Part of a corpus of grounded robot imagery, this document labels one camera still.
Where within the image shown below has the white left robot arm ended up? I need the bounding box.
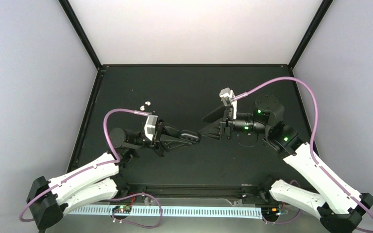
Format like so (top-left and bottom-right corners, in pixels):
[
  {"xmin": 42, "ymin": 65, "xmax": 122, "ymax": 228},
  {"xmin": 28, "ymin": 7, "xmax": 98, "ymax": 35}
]
[{"xmin": 26, "ymin": 116, "xmax": 201, "ymax": 230}]

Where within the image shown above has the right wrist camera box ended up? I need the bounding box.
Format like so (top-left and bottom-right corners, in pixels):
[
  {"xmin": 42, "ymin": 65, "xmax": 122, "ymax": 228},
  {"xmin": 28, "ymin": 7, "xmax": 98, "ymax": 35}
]
[{"xmin": 219, "ymin": 87, "xmax": 237, "ymax": 119}]

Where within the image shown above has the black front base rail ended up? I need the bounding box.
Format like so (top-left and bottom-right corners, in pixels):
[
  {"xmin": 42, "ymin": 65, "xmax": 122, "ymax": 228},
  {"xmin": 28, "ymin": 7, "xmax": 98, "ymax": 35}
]
[{"xmin": 115, "ymin": 183, "xmax": 269, "ymax": 199}]

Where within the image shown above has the black earbud charging case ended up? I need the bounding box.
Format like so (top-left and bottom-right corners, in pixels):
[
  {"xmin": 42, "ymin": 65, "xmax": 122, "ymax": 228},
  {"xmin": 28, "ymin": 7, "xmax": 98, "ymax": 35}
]
[{"xmin": 180, "ymin": 130, "xmax": 201, "ymax": 144}]

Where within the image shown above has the black frame post right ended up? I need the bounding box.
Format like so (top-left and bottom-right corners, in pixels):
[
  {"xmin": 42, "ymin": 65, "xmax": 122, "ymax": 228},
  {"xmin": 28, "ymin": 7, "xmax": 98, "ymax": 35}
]
[{"xmin": 288, "ymin": 0, "xmax": 333, "ymax": 71}]

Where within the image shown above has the purple cable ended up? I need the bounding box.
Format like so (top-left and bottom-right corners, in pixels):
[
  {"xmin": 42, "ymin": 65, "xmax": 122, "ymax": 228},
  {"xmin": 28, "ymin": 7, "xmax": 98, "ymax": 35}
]
[
  {"xmin": 233, "ymin": 76, "xmax": 373, "ymax": 233},
  {"xmin": 19, "ymin": 109, "xmax": 152, "ymax": 223}
]

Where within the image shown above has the black frame post left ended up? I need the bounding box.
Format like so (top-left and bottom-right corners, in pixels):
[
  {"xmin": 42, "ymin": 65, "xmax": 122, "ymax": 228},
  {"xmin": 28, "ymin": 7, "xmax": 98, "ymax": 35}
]
[{"xmin": 59, "ymin": 0, "xmax": 102, "ymax": 70}]

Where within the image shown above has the black frame post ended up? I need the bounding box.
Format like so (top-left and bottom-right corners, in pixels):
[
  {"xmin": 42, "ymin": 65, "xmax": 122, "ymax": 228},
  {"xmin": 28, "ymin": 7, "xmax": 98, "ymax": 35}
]
[
  {"xmin": 59, "ymin": 0, "xmax": 102, "ymax": 70},
  {"xmin": 288, "ymin": 0, "xmax": 333, "ymax": 71}
]

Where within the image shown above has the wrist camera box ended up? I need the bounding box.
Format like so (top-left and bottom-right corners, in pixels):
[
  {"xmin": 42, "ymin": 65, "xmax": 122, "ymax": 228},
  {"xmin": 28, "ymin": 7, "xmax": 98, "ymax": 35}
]
[
  {"xmin": 144, "ymin": 115, "xmax": 158, "ymax": 141},
  {"xmin": 219, "ymin": 87, "xmax": 237, "ymax": 119}
]

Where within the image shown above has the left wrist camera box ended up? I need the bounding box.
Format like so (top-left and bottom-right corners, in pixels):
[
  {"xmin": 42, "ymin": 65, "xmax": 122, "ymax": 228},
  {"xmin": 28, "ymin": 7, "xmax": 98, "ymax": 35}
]
[{"xmin": 144, "ymin": 115, "xmax": 158, "ymax": 141}]

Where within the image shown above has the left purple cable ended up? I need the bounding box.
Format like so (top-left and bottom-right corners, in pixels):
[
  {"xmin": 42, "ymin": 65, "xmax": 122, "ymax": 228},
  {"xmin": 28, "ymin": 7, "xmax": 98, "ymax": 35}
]
[{"xmin": 19, "ymin": 109, "xmax": 152, "ymax": 223}]

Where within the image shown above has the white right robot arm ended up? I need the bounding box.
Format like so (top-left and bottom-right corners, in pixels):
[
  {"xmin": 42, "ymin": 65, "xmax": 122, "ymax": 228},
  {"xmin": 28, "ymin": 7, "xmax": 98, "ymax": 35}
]
[{"xmin": 201, "ymin": 94, "xmax": 373, "ymax": 233}]

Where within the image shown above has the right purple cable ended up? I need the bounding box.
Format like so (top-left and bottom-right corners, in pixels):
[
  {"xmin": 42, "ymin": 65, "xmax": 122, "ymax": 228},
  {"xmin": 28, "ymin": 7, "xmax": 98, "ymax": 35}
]
[{"xmin": 233, "ymin": 76, "xmax": 373, "ymax": 233}]

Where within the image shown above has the light blue cable duct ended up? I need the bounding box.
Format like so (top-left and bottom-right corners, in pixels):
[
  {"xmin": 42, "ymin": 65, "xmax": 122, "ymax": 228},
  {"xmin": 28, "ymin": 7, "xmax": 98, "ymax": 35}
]
[{"xmin": 70, "ymin": 204, "xmax": 263, "ymax": 219}]

